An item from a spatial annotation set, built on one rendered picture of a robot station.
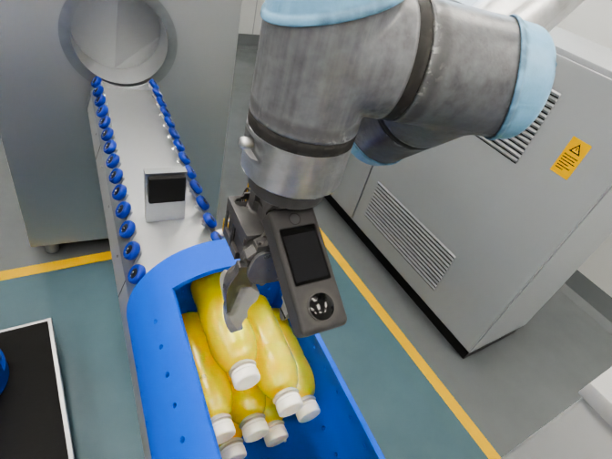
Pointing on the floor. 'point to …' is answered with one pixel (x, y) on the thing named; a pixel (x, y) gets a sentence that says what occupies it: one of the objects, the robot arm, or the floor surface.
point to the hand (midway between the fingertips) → (261, 323)
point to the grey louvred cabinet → (495, 207)
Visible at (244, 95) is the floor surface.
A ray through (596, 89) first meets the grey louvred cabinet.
